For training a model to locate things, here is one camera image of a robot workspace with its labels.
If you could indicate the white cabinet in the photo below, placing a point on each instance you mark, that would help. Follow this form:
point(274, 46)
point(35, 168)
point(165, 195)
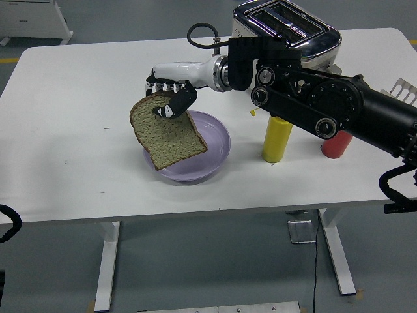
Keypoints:
point(32, 19)

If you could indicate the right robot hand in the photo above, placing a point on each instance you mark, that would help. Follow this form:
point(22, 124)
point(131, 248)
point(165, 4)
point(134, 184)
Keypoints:
point(185, 73)

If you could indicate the black table control panel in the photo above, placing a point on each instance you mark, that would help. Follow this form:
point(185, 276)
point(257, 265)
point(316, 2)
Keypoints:
point(392, 209)

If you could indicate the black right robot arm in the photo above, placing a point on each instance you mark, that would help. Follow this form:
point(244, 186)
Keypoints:
point(342, 101)

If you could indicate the bread slice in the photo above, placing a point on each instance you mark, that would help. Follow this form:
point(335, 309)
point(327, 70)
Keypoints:
point(166, 140)

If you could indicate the metal floor box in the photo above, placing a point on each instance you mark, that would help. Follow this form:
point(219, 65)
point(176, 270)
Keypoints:
point(301, 231)

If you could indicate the purple plate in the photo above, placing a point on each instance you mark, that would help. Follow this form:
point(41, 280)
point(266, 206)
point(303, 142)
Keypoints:
point(211, 146)

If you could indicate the red squeeze bottle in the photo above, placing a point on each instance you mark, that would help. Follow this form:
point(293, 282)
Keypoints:
point(335, 146)

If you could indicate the metal toast rack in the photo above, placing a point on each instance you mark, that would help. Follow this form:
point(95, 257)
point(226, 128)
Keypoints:
point(404, 89)

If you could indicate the grey metal base plate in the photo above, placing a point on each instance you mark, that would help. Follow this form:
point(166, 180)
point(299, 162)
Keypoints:
point(218, 308)

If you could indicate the white table leg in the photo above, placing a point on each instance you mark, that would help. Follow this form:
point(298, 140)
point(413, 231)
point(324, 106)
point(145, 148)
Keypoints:
point(339, 254)
point(107, 261)

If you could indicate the yellow squeeze bottle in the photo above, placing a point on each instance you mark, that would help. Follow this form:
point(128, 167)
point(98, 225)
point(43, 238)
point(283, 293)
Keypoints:
point(275, 140)

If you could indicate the cream and chrome toaster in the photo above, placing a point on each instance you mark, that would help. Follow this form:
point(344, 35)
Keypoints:
point(312, 29)

